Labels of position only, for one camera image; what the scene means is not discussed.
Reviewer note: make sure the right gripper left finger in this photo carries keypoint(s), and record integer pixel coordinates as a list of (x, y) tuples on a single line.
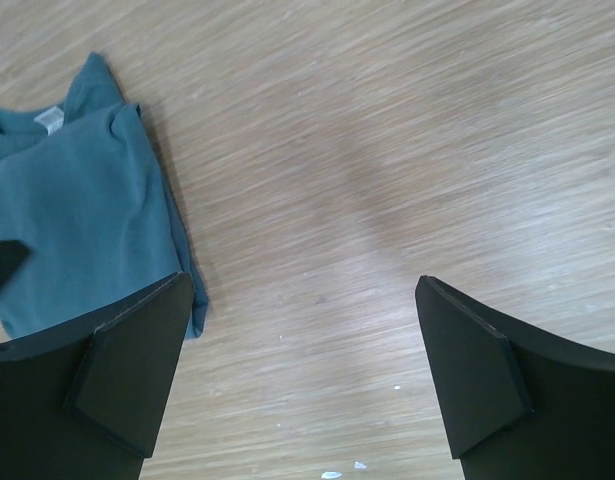
[(85, 399)]

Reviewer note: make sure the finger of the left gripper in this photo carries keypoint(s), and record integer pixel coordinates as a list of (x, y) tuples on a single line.
[(13, 255)]

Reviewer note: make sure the grey-blue t shirt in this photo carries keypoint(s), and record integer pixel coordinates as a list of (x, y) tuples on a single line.
[(81, 186)]

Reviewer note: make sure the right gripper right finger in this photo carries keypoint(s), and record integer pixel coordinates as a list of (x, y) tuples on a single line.
[(517, 402)]

